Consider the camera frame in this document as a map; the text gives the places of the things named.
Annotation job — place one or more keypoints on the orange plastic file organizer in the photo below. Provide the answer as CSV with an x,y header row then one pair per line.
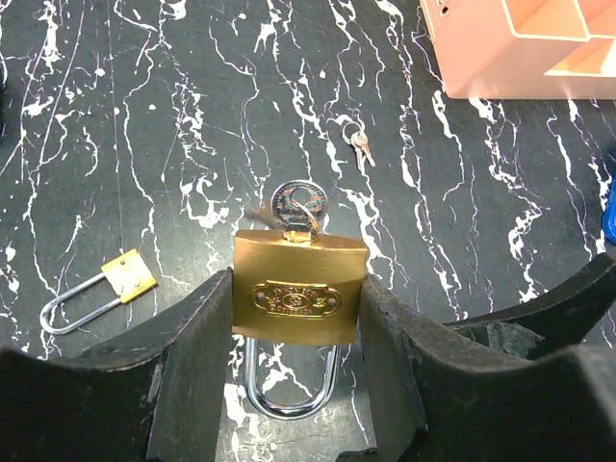
x,y
550,49

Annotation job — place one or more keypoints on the silver round-headed key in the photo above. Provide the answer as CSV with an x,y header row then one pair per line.
x,y
300,206

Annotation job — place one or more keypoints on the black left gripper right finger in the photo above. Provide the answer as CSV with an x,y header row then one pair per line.
x,y
517,384

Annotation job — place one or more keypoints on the small brass long-shackle padlock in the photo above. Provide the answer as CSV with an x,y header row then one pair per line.
x,y
126,278

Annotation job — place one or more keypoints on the blue stapler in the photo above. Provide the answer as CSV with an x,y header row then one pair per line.
x,y
609,214

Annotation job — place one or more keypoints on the large brass padlock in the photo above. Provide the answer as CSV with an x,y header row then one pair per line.
x,y
293,289

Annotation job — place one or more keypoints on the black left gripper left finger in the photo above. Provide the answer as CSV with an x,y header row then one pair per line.
x,y
152,393

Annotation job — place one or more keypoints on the small silver key bunch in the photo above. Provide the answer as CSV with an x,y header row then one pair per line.
x,y
354,135

